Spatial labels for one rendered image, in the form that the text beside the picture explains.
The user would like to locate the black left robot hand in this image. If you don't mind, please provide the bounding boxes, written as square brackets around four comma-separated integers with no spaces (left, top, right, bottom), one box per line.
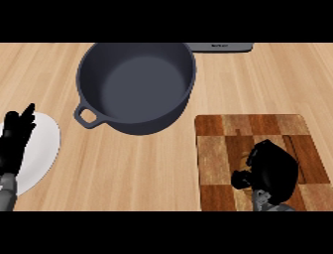
[0,102,39,186]

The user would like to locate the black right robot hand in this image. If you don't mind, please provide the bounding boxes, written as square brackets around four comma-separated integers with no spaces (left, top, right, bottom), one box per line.
[232,139,300,205]

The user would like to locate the checkered wooden cutting board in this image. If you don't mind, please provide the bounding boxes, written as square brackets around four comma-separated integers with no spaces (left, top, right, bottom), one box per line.
[194,113,333,212]

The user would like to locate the dark grey pot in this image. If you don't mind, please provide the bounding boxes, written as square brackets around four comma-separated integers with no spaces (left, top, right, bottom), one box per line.
[73,43,200,136]

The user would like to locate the white plate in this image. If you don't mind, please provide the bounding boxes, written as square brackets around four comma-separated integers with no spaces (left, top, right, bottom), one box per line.
[0,111,64,197]

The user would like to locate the dark grey flat appliance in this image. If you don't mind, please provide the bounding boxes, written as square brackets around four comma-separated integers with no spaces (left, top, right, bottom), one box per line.
[183,43,254,54]

